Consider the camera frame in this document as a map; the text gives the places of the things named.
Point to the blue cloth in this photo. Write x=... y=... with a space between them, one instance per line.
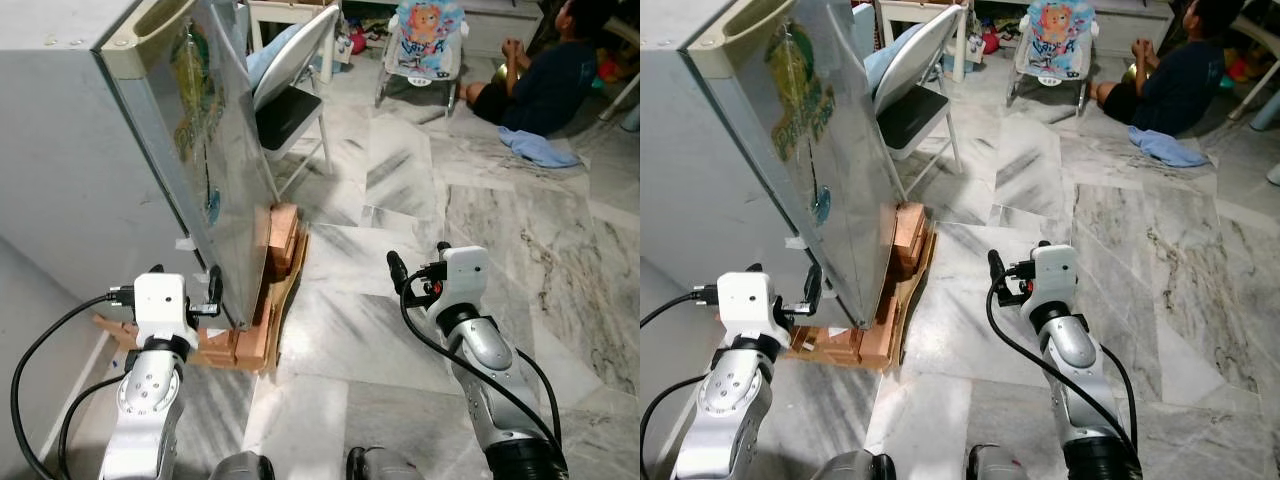
x=540 y=148
x=1170 y=148

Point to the small grey fridge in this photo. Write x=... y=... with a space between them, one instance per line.
x=700 y=150
x=60 y=150

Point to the white furniture leg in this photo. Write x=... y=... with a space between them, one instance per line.
x=1255 y=88
x=620 y=98

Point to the silver fridge door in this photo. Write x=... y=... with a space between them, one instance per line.
x=235 y=190
x=855 y=190

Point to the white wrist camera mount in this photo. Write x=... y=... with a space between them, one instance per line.
x=748 y=300
x=466 y=275
x=1055 y=272
x=162 y=298

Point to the light blue cushion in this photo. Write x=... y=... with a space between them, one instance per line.
x=268 y=55
x=885 y=55

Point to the orange red toy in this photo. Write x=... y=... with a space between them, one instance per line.
x=1240 y=68
x=610 y=68

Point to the white table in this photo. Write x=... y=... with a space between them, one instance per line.
x=930 y=12
x=290 y=12

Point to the white cabinet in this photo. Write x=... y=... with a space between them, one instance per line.
x=1135 y=22
x=500 y=25

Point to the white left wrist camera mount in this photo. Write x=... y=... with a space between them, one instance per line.
x=748 y=300
x=162 y=298

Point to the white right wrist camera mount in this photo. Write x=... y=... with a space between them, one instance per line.
x=1055 y=272
x=466 y=275

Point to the seated person in dark shirt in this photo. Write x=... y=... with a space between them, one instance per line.
x=550 y=85
x=1180 y=85

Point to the metal bowl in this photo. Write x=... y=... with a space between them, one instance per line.
x=504 y=72
x=1134 y=72

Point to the grey right robot leg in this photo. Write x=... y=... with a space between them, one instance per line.
x=385 y=468
x=1000 y=466

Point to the grey robot leg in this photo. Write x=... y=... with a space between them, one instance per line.
x=1000 y=466
x=385 y=468
x=245 y=468
x=850 y=468

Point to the white folding chair black seat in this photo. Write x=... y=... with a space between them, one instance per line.
x=290 y=115
x=915 y=115

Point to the blue baby bouncer seat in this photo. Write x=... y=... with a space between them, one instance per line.
x=1058 y=45
x=425 y=45

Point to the green yellow door sticker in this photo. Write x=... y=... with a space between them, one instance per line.
x=195 y=110
x=800 y=105

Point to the wooden base board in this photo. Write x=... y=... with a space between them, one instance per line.
x=290 y=290
x=922 y=285

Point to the grey left robot leg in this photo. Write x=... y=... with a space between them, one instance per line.
x=245 y=468
x=850 y=468

